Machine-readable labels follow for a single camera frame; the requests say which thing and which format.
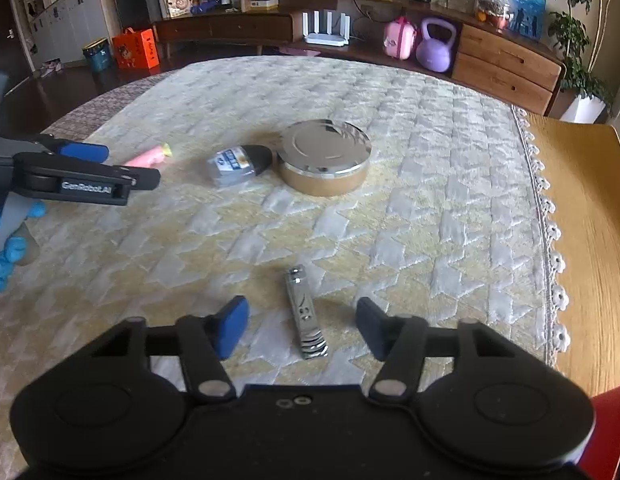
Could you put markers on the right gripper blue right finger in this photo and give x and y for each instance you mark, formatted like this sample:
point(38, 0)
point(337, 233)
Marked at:
point(379, 330)

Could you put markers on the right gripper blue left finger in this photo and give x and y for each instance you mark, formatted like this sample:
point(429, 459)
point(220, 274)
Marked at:
point(226, 327)

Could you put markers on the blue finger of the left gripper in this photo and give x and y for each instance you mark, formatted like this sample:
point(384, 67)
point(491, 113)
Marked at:
point(84, 151)

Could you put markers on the pink tube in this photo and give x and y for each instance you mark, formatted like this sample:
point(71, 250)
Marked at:
point(151, 158)

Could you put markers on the silver nail clipper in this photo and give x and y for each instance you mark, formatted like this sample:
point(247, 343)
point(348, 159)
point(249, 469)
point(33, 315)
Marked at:
point(311, 339)

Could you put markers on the grey black oval packet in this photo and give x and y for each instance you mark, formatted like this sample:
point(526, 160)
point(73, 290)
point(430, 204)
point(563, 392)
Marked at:
point(238, 164)

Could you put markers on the round silver lid tin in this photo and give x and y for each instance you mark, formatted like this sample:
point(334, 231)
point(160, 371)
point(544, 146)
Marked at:
point(323, 157)

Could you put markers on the blue gloved left hand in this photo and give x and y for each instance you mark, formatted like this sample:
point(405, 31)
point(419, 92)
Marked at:
point(16, 248)

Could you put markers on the teal round bin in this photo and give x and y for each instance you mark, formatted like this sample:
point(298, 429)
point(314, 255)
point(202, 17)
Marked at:
point(98, 55)

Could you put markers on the orange gift bag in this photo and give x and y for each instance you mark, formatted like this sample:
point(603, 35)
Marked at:
point(135, 49)

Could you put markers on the cream quilted table mat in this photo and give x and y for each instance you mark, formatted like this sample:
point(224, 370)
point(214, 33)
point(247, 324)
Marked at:
point(448, 224)

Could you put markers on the white wifi router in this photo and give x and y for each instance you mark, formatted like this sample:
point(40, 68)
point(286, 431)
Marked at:
point(326, 28)

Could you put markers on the yellow table runner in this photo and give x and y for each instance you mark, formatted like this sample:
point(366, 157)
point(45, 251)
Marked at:
point(582, 163)

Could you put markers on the purple kettlebell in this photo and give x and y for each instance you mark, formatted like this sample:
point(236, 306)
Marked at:
point(434, 54)

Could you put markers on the wooden tv cabinet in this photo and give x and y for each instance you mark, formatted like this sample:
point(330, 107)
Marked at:
point(496, 62)

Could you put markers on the tall green potted plant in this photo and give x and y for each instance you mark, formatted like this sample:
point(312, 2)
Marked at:
point(579, 51)

